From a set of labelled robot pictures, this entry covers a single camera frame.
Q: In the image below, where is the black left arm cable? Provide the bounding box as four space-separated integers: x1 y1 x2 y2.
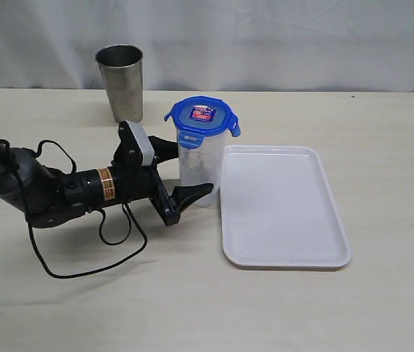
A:
0 139 148 279

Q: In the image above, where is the blue plastic container lid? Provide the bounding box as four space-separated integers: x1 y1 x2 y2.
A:
163 95 241 150

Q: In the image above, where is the stainless steel tumbler cup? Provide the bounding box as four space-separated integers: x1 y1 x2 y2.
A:
95 44 143 123

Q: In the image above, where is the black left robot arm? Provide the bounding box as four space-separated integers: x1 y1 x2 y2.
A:
0 120 213 229

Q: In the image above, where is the white rectangular plastic tray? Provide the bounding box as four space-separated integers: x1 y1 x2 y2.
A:
220 144 352 271

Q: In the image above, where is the clear plastic tall container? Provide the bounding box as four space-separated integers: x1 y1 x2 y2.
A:
177 130 226 208

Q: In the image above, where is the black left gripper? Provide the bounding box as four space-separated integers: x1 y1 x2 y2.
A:
111 122 214 226

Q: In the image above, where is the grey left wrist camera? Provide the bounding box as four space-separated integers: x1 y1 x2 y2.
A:
123 120 155 166

